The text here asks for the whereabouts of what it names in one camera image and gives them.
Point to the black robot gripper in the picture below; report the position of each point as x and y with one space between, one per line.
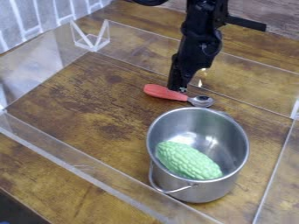
198 50

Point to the orange handled metal spoon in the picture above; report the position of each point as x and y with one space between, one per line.
162 92

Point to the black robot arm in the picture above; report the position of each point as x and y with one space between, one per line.
199 17

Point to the stainless steel pot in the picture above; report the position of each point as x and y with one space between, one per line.
199 149

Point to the green bitter melon toy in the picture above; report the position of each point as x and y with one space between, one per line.
186 161

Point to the black wall strip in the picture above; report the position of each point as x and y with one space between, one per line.
247 23

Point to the clear acrylic corner bracket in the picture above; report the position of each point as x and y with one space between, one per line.
90 41

